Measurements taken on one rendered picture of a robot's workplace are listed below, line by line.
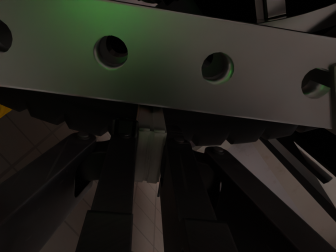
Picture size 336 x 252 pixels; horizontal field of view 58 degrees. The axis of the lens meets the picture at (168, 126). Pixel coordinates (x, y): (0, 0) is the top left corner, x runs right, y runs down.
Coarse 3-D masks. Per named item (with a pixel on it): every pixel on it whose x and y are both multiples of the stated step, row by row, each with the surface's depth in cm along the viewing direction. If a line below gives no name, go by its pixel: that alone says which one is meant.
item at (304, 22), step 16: (256, 0) 23; (272, 0) 22; (288, 0) 30; (304, 0) 26; (320, 0) 23; (224, 16) 37; (240, 16) 31; (256, 16) 24; (272, 16) 22; (288, 16) 21; (304, 16) 21; (320, 16) 21
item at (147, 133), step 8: (144, 112) 17; (144, 120) 16; (144, 128) 15; (144, 136) 15; (136, 144) 15; (144, 144) 15; (136, 152) 15; (144, 152) 15; (136, 160) 15; (144, 160) 15; (136, 168) 15; (144, 168) 16; (136, 176) 16; (144, 176) 16
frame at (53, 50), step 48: (0, 0) 11; (48, 0) 11; (96, 0) 11; (0, 48) 13; (48, 48) 12; (96, 48) 13; (144, 48) 12; (192, 48) 12; (240, 48) 12; (288, 48) 13; (96, 96) 13; (144, 96) 13; (192, 96) 13; (240, 96) 13; (288, 96) 13
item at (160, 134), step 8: (152, 112) 18; (160, 112) 18; (152, 120) 16; (160, 120) 16; (152, 128) 15; (160, 128) 15; (152, 136) 15; (160, 136) 15; (152, 144) 15; (160, 144) 15; (152, 152) 15; (160, 152) 15; (152, 160) 15; (160, 160) 15; (152, 168) 15; (152, 176) 16
